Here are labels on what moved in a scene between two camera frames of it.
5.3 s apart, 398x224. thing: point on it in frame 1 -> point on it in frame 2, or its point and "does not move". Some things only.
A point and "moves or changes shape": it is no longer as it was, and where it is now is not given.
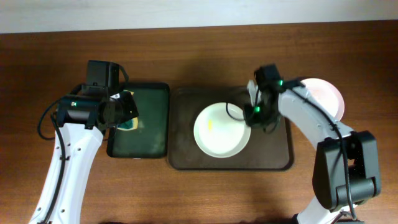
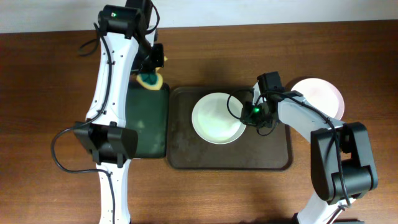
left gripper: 132,107 -> 159,63
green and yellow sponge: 130,124 -> 151,80
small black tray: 150,139 does not move
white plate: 221,130 moves or changes shape
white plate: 328,94 does not move
